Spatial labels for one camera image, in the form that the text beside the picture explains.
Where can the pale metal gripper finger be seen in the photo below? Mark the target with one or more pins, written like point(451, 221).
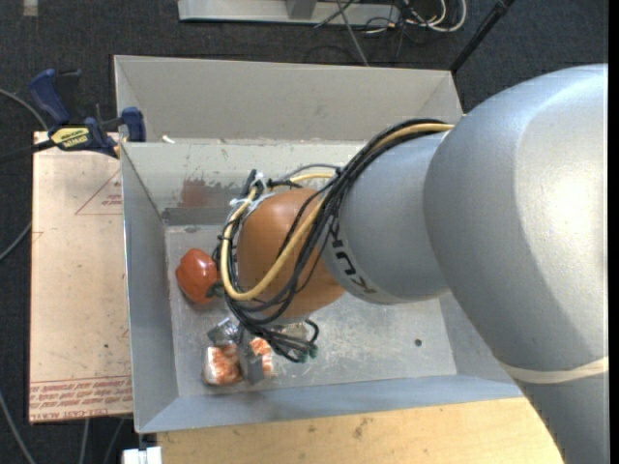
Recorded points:
point(221, 334)
point(252, 364)

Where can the white and orange sponge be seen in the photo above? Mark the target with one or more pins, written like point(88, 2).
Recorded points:
point(222, 366)

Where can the red toy tomato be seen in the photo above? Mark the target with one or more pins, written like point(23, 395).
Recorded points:
point(196, 276)

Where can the grey metal bin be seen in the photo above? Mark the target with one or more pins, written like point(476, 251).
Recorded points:
point(377, 346)

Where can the brown cardboard board red print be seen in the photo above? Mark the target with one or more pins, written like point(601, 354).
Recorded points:
point(77, 269)

